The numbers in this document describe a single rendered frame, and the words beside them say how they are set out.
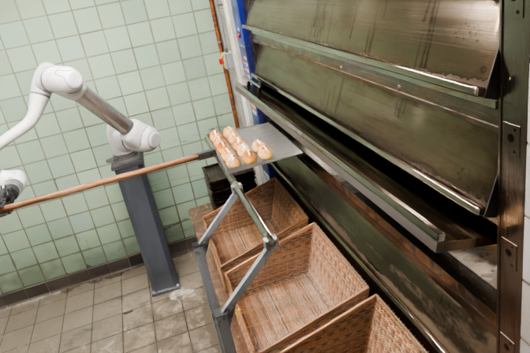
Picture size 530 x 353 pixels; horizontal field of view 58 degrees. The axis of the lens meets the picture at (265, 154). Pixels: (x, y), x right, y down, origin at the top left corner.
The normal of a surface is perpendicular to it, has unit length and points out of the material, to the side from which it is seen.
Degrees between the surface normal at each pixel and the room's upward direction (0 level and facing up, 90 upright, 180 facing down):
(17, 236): 90
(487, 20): 70
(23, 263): 90
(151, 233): 90
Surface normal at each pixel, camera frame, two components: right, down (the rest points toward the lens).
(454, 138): -0.94, -0.07
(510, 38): -0.94, 0.26
